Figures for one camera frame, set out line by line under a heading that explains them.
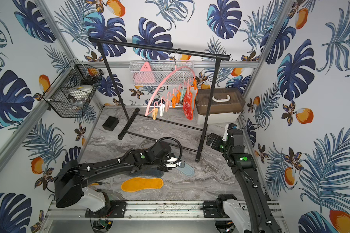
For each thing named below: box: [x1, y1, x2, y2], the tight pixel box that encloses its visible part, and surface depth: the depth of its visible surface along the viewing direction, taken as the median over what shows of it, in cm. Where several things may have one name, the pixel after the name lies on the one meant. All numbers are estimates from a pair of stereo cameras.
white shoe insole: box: [175, 160, 195, 177], surface depth 87 cm
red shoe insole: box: [182, 90, 194, 121], surface depth 91 cm
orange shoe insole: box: [121, 177, 164, 193], surface depth 84 cm
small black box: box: [102, 116, 120, 132], surface depth 109 cm
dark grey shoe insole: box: [138, 167, 166, 179], surface depth 87 cm
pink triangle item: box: [133, 61, 156, 84], surface depth 92 cm
